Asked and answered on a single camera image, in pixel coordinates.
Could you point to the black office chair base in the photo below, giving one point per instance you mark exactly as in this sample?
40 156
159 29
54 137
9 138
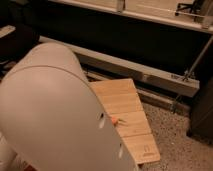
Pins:
194 8

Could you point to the white metal frame beam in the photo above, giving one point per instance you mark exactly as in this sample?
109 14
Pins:
142 73

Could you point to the wooden cutting board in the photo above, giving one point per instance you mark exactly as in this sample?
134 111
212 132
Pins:
121 101

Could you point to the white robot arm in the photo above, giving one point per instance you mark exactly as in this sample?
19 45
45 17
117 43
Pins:
51 117

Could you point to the small orange carrot toy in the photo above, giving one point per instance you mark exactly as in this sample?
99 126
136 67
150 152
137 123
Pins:
117 121

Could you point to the grey metal rod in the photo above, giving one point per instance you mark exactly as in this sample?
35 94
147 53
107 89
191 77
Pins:
188 73

